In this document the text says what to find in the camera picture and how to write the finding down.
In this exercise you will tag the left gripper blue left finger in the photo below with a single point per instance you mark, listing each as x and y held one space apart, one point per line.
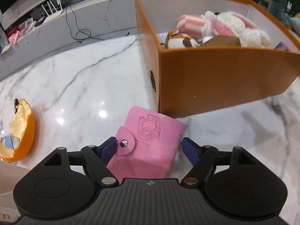
107 150

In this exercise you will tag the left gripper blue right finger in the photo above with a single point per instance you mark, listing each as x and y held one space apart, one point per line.
191 150

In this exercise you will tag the pink leather card holder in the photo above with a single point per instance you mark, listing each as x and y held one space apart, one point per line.
147 144

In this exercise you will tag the small gold cardboard box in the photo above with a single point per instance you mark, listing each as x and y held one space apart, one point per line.
222 41

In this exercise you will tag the crocheted white pink bunny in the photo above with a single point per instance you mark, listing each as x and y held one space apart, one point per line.
233 24

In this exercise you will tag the large orange storage box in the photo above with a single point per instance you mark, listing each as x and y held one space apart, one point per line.
196 80

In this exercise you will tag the orange peel bowl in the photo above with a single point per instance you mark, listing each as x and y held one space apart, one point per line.
22 127

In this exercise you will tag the cardboard box with orange text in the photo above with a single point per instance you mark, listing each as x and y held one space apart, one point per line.
10 175

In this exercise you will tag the brown plush puppy toy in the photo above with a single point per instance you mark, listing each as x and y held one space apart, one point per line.
176 39

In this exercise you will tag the white wifi router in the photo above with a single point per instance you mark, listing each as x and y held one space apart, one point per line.
52 11

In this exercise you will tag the light blue cushion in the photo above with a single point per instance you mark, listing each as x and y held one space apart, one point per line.
294 23

